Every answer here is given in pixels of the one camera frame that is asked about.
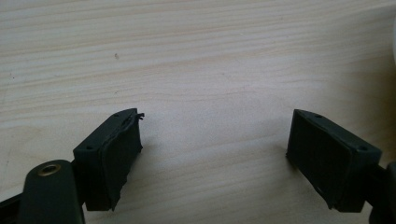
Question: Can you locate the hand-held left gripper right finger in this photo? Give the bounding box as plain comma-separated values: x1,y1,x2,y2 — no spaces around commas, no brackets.
286,108,383,214

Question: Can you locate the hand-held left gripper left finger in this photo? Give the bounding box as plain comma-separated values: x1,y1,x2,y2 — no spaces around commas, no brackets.
72,107,146,212

